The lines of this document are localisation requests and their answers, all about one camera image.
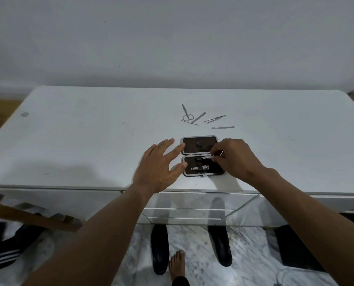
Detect person's left hand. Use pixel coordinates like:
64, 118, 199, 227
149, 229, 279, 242
132, 138, 188, 194

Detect person's right hand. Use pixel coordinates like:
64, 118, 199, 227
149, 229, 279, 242
210, 138, 266, 184

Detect silver manicure tool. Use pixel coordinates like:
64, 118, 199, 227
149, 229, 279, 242
201, 150, 224, 160

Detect person's right forearm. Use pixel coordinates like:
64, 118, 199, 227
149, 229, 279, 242
249, 167, 354, 286

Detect person's left forearm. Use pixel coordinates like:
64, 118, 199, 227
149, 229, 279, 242
22, 185, 154, 286

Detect black open manicure case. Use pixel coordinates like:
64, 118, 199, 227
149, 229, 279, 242
180, 135, 226, 177

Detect silver tweezers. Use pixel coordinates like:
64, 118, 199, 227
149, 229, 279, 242
203, 115, 227, 124

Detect small silver scissors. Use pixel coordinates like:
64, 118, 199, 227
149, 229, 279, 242
182, 104, 194, 121

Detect black slipper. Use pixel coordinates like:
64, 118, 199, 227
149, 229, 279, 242
208, 226, 233, 267
151, 225, 170, 276

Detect white cabinet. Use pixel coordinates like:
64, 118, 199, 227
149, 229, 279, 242
0, 86, 354, 228

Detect person's bare foot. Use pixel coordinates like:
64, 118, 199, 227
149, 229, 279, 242
168, 250, 186, 282

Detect dark flat object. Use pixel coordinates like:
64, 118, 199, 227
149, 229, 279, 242
274, 225, 326, 273

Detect brown wooden slat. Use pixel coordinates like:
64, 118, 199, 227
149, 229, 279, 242
0, 190, 82, 233

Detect black white-striped garment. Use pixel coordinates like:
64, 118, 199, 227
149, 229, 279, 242
0, 222, 46, 273

